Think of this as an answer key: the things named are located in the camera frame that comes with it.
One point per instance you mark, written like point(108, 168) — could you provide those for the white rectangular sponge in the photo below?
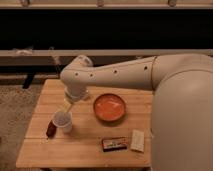
point(137, 141)

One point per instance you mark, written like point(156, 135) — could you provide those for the dark brown bottle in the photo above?
point(51, 130)

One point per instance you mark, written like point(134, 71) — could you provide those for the long metal rail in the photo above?
point(51, 57)

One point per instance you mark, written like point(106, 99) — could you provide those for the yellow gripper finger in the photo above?
point(67, 106)

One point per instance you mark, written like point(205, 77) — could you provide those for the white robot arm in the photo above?
point(182, 107)

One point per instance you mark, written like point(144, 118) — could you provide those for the translucent plastic cup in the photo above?
point(63, 121)

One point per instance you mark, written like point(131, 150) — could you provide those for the orange ceramic bowl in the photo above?
point(109, 107)

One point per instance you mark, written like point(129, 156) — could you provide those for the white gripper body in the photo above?
point(75, 94)

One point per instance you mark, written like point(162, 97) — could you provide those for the wooden table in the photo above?
point(81, 148)

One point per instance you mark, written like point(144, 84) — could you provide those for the dark snack packet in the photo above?
point(113, 144)

